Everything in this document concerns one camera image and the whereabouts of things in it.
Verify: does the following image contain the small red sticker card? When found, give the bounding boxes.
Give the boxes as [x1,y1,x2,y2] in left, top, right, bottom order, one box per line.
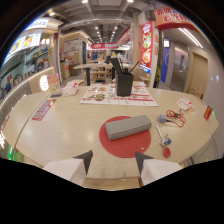
[203,105,213,121]

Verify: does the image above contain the large menu card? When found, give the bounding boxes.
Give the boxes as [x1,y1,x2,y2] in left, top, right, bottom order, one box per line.
[79,83,159,108]

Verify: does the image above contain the standing yellow sign card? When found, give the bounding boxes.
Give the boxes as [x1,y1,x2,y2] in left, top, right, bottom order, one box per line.
[46,73,61,94]

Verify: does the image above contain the keys with red tag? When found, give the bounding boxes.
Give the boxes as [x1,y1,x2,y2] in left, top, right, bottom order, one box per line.
[155,124,173,159]

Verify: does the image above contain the red round silicone mat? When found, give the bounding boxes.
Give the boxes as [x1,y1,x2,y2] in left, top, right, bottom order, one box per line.
[98,115,152,159]

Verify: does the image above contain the grey rectangular case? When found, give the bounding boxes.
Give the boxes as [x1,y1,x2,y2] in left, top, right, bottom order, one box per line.
[104,114,153,141]

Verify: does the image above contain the red table sticker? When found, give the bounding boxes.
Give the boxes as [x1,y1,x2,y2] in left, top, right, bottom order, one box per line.
[31,98,57,122]

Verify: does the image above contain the crumpled white tissue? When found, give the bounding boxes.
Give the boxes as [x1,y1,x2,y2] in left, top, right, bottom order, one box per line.
[176,97,193,111]

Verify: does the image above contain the white plastic bag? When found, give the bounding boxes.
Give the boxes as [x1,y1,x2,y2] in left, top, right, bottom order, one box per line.
[62,81,80,97]

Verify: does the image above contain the black utensil holder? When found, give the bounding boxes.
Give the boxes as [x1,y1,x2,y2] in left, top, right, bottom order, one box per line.
[115,71,135,98]

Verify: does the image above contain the background wooden table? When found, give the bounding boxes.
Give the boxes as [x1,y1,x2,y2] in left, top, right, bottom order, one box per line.
[73,62,134,87]

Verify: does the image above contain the red hanging poster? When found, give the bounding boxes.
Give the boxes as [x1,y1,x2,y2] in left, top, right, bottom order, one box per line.
[139,21,154,75]

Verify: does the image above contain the red overhead banner sign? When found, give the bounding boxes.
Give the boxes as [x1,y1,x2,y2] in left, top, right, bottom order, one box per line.
[153,6,200,33]

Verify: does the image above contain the red charging cable with adapter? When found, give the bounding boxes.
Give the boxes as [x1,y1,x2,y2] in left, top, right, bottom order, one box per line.
[157,109,187,128]

